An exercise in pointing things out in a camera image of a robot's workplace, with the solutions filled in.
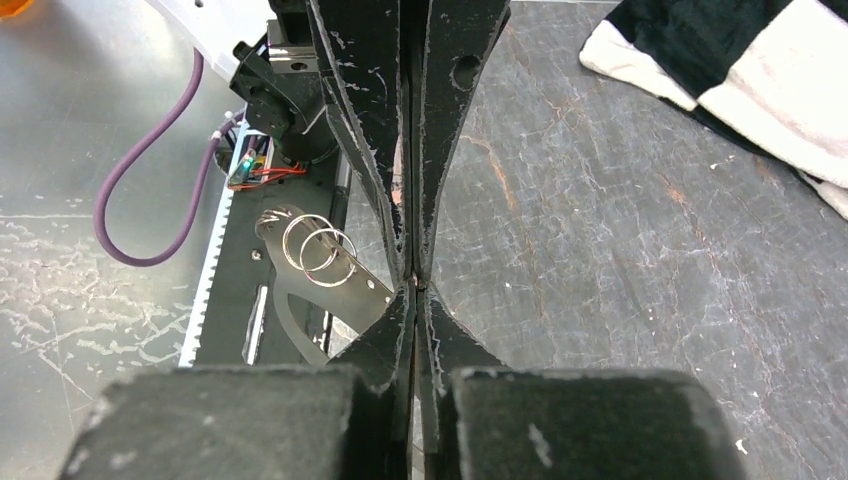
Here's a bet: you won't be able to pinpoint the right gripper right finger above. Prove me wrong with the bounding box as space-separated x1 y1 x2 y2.
417 288 746 479

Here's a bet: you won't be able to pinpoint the metal key organizer plate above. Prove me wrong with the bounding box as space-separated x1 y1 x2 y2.
255 207 393 365

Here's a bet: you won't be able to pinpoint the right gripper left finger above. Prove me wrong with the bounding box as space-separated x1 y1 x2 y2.
58 287 413 479

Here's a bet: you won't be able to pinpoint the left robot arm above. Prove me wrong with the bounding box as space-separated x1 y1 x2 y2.
231 0 510 284

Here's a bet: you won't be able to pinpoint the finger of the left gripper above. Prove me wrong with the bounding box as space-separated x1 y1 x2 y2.
307 1 408 282
415 1 510 279

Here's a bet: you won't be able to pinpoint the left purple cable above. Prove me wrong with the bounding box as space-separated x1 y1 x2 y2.
92 47 260 270

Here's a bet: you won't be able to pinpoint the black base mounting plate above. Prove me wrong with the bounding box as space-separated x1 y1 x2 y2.
178 155 350 367

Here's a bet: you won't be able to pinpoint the black and white checkered pillow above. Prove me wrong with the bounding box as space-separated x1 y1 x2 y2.
579 1 847 214

